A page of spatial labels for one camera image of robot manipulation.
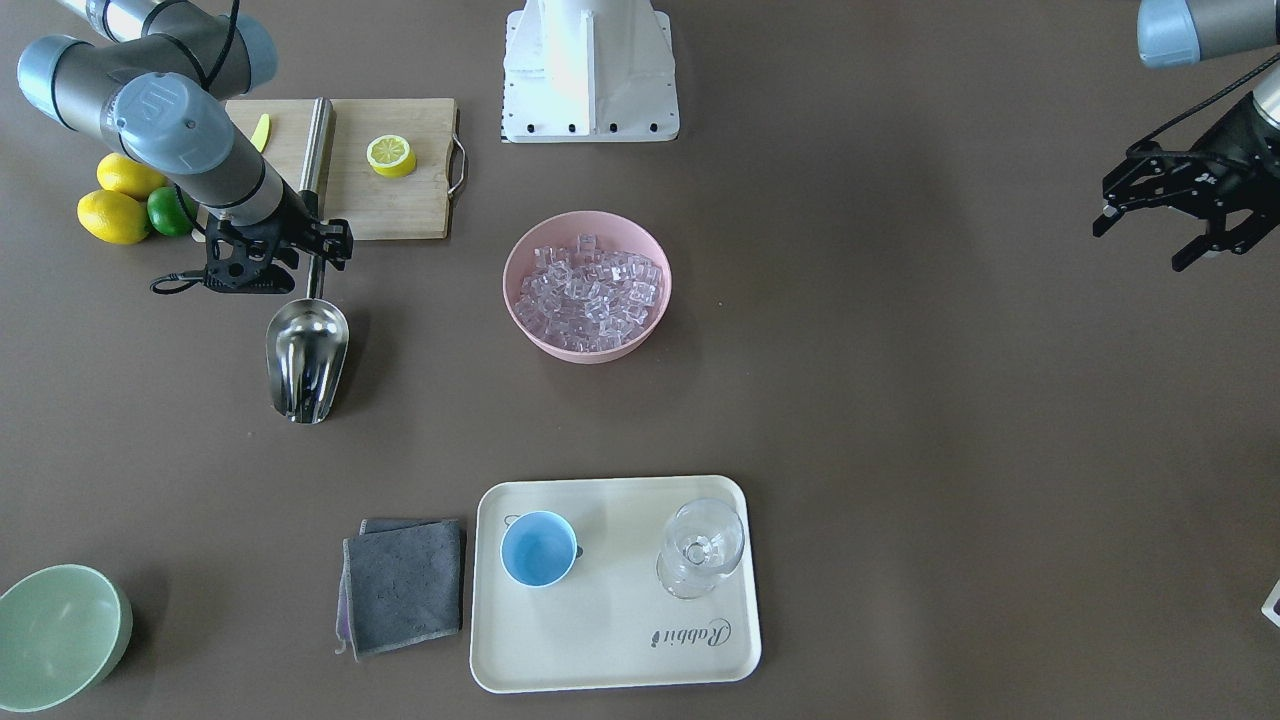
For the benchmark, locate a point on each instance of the metal ice scoop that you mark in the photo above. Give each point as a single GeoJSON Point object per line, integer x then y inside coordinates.
{"type": "Point", "coordinates": [308, 338]}

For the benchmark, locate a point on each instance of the green bowl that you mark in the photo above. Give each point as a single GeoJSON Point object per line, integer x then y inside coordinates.
{"type": "Point", "coordinates": [63, 630]}

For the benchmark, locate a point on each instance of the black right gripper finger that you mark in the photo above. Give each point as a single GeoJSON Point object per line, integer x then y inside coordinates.
{"type": "Point", "coordinates": [333, 243]}

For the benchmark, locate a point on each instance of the green lime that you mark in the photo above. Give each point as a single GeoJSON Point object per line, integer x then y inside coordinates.
{"type": "Point", "coordinates": [171, 212]}

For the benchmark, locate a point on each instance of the clear ice cubes pile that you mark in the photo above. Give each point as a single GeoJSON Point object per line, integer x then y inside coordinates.
{"type": "Point", "coordinates": [586, 299]}

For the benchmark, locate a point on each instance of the clear wine glass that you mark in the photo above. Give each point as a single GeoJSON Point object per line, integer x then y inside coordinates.
{"type": "Point", "coordinates": [702, 545]}

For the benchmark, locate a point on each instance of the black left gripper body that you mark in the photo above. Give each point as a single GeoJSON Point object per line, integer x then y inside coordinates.
{"type": "Point", "coordinates": [1243, 130]}

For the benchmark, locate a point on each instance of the half lemon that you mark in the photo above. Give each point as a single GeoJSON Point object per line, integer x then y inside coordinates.
{"type": "Point", "coordinates": [391, 156]}

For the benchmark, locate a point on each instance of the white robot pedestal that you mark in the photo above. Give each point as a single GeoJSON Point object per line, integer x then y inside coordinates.
{"type": "Point", "coordinates": [589, 72]}

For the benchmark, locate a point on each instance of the pink bowl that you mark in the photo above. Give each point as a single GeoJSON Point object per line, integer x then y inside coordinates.
{"type": "Point", "coordinates": [614, 233]}

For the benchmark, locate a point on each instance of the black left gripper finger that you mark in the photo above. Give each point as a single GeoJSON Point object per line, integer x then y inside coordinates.
{"type": "Point", "coordinates": [1234, 223]}
{"type": "Point", "coordinates": [1115, 209]}

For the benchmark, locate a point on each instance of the grey folded cloth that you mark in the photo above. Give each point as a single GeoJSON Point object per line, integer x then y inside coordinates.
{"type": "Point", "coordinates": [400, 584]}

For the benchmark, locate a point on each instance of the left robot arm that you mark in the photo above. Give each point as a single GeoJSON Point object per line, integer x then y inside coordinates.
{"type": "Point", "coordinates": [1178, 33]}

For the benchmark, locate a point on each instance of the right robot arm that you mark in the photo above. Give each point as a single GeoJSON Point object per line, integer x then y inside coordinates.
{"type": "Point", "coordinates": [155, 92]}

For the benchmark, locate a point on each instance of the light blue cup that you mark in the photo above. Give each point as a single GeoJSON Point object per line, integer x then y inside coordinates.
{"type": "Point", "coordinates": [539, 548]}

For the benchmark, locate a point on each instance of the yellow lemon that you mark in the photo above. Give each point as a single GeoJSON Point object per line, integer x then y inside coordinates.
{"type": "Point", "coordinates": [113, 217]}
{"type": "Point", "coordinates": [116, 172]}

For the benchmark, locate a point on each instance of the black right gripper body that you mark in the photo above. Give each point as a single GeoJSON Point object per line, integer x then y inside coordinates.
{"type": "Point", "coordinates": [298, 222]}

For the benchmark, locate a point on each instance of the cream serving tray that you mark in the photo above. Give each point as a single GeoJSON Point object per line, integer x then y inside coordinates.
{"type": "Point", "coordinates": [609, 623]}

